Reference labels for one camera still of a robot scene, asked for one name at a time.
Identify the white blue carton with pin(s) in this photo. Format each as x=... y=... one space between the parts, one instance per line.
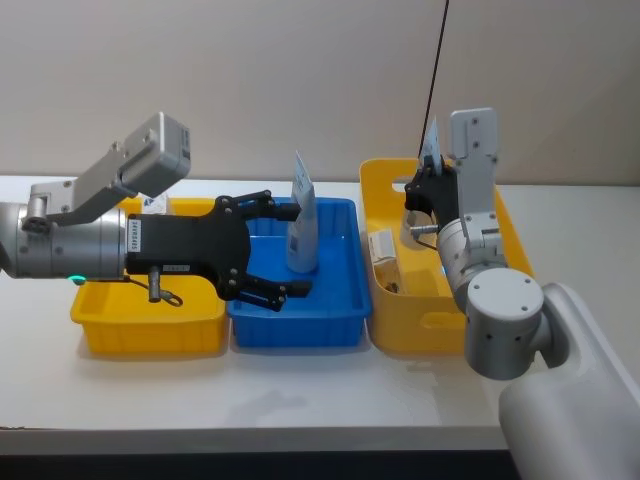
x=154 y=204

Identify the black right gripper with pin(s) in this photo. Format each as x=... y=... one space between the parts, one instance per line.
x=440 y=195

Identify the small white box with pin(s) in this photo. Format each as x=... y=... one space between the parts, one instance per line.
x=382 y=246

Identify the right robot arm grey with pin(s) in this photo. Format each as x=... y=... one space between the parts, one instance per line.
x=505 y=305

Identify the small dark brown item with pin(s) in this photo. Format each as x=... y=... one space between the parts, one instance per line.
x=391 y=286

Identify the white blue tube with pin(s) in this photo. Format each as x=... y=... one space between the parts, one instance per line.
x=431 y=140
x=302 y=235

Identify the shallow yellow plastic bin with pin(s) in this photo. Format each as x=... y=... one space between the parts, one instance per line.
x=150 y=320

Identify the blue plastic bin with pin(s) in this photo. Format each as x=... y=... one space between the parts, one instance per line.
x=300 y=320

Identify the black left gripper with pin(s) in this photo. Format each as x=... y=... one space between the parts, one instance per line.
x=190 y=245

